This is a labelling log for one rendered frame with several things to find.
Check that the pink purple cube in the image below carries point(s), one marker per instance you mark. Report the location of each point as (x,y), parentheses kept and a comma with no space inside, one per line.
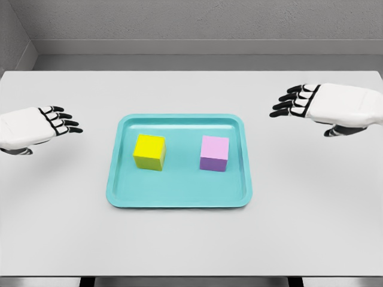
(215,151)

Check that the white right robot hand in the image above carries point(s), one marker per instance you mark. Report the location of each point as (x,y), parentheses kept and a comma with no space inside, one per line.
(338,104)

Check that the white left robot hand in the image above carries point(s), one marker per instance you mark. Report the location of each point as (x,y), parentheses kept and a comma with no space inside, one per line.
(27,127)

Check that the yellow cube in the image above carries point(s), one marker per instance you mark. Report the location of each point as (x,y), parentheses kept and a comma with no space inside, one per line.
(149,149)

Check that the teal rectangular tray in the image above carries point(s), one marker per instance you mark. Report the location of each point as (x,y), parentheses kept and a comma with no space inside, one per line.
(179,191)

